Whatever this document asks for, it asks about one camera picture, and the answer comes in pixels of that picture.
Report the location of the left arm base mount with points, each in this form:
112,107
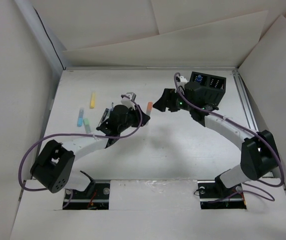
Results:
94,197

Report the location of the light blue highlighter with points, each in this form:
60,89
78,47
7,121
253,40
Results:
80,117

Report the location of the black two-compartment organizer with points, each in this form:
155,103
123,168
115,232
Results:
210,91

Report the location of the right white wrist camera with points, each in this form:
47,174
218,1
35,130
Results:
180,82

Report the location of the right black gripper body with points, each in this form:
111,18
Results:
182,104

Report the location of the yellow highlighter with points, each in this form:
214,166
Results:
93,100

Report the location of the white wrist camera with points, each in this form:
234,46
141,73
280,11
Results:
180,82
128,100

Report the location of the orange highlighter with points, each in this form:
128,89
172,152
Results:
149,108

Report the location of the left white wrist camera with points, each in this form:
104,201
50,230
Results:
128,100

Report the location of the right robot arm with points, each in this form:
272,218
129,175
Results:
258,149

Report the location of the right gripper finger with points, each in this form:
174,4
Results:
173,100
162,103

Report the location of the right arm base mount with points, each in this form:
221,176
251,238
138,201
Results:
214,195

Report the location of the green highlighter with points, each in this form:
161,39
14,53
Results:
86,125

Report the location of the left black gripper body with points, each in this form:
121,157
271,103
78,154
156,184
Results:
132,119

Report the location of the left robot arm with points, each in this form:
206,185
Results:
53,166

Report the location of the aluminium rail right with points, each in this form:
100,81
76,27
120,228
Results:
250,118

